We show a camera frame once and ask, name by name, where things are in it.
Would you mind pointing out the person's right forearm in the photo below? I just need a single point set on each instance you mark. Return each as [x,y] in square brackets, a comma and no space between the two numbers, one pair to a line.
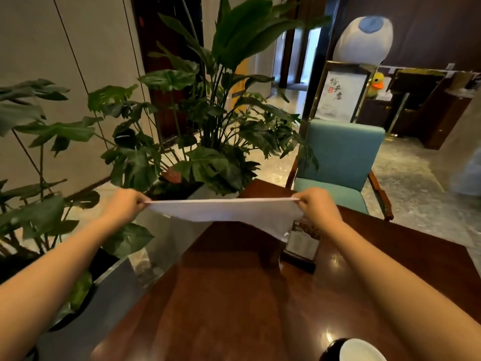
[406,293]

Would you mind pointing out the person's left fingers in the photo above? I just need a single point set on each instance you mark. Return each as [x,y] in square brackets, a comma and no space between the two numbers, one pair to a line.
[142,201]

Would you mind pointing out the yellow duck toy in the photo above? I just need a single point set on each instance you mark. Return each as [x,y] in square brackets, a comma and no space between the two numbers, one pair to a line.
[375,84]

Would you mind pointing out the teal upholstered wooden chair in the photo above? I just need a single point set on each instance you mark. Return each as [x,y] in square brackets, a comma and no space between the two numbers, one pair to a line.
[340,165]

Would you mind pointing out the silver metal planter box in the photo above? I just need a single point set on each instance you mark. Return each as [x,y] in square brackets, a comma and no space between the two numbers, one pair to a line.
[112,281]

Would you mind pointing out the gold-framed sign stand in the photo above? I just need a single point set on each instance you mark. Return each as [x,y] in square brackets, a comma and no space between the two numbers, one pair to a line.
[342,93]

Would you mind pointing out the tall broad-leaf green plant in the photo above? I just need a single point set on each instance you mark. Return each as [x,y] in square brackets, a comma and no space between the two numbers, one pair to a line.
[218,108]

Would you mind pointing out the person's right fingers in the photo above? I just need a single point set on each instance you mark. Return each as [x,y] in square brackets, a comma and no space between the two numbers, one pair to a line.
[300,203]

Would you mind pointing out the dark wooden napkin holder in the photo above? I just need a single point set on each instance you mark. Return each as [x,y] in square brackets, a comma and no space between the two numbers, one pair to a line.
[302,242]

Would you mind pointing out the large white plush mascot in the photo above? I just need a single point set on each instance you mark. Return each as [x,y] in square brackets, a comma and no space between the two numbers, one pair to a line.
[363,39]

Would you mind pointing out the white paper napkin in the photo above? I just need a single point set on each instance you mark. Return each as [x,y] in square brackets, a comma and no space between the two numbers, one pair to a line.
[233,212]

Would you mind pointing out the person's right hand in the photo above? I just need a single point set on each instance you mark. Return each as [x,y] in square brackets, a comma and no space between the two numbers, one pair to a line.
[318,206]

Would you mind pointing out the person's left hand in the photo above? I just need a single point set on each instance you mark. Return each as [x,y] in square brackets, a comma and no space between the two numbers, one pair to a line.
[122,206]

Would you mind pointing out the dark wooden reception counter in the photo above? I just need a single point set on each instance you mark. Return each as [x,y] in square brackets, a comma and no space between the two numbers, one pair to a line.
[424,105]

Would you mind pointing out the person's left forearm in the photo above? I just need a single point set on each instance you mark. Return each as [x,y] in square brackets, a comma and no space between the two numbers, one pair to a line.
[45,281]

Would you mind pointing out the split-leaf green plant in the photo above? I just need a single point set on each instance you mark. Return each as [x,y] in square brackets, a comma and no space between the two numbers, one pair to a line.
[37,165]

